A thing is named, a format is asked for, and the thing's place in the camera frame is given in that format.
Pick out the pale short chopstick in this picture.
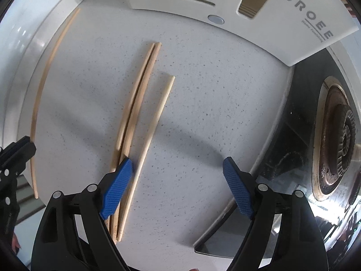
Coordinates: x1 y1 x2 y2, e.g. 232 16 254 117
116 75 176 242

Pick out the light bamboo chopstick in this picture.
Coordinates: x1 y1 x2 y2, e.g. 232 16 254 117
108 42 157 229
109 42 162 243
30 7 83 203

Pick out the black glass cooktop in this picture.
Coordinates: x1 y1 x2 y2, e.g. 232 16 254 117
193 44 361 260

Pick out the gas stove burner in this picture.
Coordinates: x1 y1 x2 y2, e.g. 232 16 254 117
311 77 356 201

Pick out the white utensil organizer box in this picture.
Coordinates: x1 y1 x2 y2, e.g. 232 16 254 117
127 0 358 66

